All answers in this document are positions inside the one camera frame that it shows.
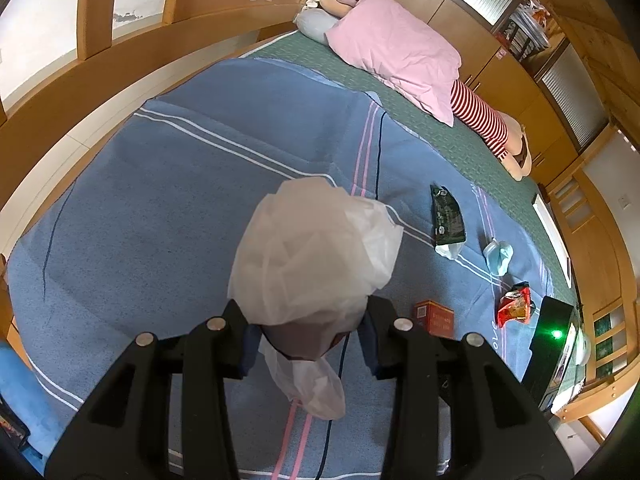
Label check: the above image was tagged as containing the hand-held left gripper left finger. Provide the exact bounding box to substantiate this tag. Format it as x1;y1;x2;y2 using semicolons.
45;300;251;480

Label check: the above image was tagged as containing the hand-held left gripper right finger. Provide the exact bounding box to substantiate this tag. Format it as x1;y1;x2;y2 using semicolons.
360;296;573;480

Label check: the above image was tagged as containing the red snack packet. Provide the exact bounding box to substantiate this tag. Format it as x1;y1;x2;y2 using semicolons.
496;281;537;327

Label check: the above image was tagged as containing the small orange box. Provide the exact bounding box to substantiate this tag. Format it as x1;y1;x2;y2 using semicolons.
412;299;454;334

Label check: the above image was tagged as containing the blue face mask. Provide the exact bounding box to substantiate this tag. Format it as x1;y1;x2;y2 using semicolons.
481;236;516;277

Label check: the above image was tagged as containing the white plastic bag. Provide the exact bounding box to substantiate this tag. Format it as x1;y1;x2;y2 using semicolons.
227;176;404;422

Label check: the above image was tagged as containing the dark green snack packet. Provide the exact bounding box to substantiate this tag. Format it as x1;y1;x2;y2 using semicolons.
430;184;467;261

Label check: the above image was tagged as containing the white flat board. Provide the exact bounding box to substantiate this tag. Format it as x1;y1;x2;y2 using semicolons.
531;193;572;289

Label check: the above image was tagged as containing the blue striped blanket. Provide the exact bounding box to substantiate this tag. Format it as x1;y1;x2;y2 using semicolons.
5;57;553;480

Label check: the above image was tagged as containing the blue cloth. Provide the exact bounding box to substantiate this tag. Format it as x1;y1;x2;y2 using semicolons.
0;342;62;466

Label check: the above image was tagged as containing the green bed mat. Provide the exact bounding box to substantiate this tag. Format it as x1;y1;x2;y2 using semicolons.
239;27;577;291

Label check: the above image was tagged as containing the striped plush doll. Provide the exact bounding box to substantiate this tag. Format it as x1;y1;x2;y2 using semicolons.
449;79;534;182

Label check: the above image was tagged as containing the wooden cabinet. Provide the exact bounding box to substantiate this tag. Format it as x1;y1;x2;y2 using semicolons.
360;0;617;188

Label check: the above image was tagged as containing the pink pillow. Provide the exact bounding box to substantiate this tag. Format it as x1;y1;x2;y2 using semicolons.
325;0;462;127

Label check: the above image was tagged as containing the beige plush doll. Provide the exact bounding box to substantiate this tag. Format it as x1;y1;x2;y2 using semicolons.
319;0;362;17

